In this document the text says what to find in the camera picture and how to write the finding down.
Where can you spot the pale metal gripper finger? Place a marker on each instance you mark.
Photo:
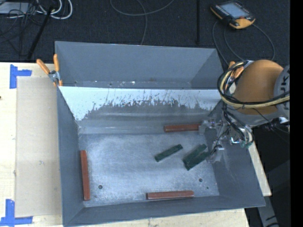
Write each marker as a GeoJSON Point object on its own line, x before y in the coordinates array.
{"type": "Point", "coordinates": [207, 124]}
{"type": "Point", "coordinates": [216, 155]}

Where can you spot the dark green flat block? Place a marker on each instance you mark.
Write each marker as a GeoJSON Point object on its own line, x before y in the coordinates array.
{"type": "Point", "coordinates": [168, 152]}
{"type": "Point", "coordinates": [194, 152]}
{"type": "Point", "coordinates": [197, 161]}

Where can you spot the red-brown flat block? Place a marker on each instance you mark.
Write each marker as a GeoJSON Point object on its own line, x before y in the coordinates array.
{"type": "Point", "coordinates": [85, 175]}
{"type": "Point", "coordinates": [170, 194]}
{"type": "Point", "coordinates": [181, 128]}

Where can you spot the grey metal bin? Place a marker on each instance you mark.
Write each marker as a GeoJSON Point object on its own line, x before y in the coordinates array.
{"type": "Point", "coordinates": [142, 164]}

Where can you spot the black cylinder on white bracket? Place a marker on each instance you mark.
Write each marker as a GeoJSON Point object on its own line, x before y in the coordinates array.
{"type": "Point", "coordinates": [283, 120]}

